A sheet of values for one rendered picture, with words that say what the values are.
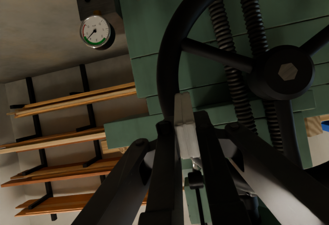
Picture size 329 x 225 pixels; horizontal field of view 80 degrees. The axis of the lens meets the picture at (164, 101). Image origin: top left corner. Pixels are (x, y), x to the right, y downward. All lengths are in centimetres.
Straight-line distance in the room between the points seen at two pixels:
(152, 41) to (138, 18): 6
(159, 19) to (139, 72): 12
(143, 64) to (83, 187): 337
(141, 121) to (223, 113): 19
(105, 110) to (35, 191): 192
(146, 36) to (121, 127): 21
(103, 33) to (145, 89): 14
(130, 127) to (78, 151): 314
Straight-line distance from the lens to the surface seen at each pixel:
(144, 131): 44
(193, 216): 89
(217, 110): 33
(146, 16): 47
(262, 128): 35
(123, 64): 313
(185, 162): 78
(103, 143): 65
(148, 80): 44
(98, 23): 43
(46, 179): 332
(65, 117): 361
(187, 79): 43
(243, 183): 26
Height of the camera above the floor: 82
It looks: level
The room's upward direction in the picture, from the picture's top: 169 degrees clockwise
